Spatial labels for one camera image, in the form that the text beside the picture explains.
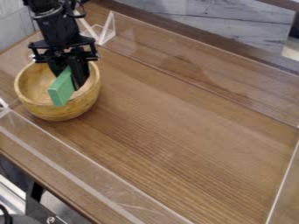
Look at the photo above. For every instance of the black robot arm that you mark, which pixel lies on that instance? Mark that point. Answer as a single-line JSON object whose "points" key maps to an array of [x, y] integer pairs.
{"points": [[56, 18]]}

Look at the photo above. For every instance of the brown wooden bowl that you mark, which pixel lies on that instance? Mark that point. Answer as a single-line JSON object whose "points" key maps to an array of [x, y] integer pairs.
{"points": [[49, 97]]}

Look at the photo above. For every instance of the black table clamp mount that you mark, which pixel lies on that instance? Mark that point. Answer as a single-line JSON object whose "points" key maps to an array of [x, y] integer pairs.
{"points": [[40, 213]]}

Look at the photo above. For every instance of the clear acrylic barrier wall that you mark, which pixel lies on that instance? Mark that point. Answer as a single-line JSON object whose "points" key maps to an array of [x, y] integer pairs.
{"points": [[191, 139]]}

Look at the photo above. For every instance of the black table leg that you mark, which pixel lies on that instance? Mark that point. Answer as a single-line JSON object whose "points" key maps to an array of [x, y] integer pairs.
{"points": [[36, 191]]}

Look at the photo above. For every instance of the clear acrylic corner bracket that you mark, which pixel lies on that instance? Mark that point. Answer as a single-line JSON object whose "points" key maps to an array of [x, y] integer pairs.
{"points": [[100, 32]]}

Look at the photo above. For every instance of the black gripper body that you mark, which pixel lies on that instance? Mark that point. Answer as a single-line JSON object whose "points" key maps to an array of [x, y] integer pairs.
{"points": [[81, 46]]}

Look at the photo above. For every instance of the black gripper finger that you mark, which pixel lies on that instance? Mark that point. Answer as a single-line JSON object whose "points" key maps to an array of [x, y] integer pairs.
{"points": [[57, 65], [79, 71]]}

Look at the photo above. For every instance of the green rectangular block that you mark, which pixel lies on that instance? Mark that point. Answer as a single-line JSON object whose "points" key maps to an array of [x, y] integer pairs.
{"points": [[61, 89]]}

